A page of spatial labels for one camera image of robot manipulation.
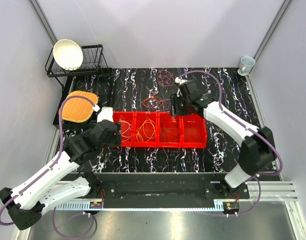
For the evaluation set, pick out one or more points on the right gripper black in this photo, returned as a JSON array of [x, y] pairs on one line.
[[174, 110]]

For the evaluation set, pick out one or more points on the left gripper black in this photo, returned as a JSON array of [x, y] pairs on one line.
[[115, 141]]

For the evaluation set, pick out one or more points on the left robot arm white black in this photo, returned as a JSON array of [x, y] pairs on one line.
[[28, 202]]

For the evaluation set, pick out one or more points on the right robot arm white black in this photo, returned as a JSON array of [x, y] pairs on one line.
[[257, 148]]

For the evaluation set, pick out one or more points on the orange woven pad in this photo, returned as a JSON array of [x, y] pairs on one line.
[[79, 107]]

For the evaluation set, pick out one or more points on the pale blue mug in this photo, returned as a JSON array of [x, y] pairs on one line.
[[245, 65]]

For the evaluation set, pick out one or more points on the white bowl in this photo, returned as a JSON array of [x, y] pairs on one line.
[[68, 54]]

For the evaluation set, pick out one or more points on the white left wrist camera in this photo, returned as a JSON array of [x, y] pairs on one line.
[[103, 113]]

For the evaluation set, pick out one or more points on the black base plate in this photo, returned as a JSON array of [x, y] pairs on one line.
[[164, 190]]

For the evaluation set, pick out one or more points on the black wire dish rack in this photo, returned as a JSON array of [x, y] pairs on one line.
[[94, 63]]

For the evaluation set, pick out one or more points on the aluminium frame rail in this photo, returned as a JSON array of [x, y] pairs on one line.
[[270, 191]]

